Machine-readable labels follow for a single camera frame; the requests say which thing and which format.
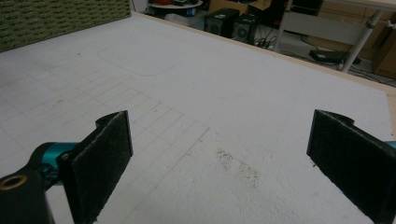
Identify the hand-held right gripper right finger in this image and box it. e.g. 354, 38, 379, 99
306, 109, 396, 224

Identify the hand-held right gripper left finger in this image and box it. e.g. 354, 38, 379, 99
59, 110, 134, 224

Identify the black flat device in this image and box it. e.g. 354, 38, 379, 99
309, 49, 362, 65

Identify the brown cardboard box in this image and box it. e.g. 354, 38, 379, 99
372, 27, 396, 78

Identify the power strip with plugs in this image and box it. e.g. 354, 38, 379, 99
255, 34, 278, 49

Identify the white grid mat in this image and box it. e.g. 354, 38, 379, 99
0, 13, 394, 224

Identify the green woven basket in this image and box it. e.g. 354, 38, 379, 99
0, 0, 133, 53

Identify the black computer tower round fan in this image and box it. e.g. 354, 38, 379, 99
232, 13, 261, 45

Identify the clear plastic bag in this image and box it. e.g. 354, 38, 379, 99
163, 12, 206, 31

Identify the round white table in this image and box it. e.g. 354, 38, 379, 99
148, 0, 204, 9

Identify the black computer tower green label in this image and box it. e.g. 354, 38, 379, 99
204, 7, 241, 38

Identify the white desk frame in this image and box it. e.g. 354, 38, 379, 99
274, 0, 396, 74

